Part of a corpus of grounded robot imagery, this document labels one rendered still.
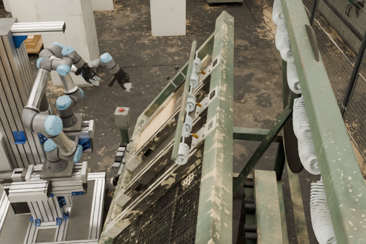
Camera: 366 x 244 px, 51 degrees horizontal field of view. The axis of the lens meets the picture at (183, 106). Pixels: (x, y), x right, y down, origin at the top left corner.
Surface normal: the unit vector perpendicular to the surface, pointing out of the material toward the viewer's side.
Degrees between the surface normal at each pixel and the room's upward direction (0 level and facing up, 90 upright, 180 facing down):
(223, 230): 36
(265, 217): 0
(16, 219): 0
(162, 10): 90
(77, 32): 90
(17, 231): 0
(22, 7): 90
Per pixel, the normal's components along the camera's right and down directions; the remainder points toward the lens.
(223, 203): 0.58, -0.61
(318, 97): 0.00, -0.79
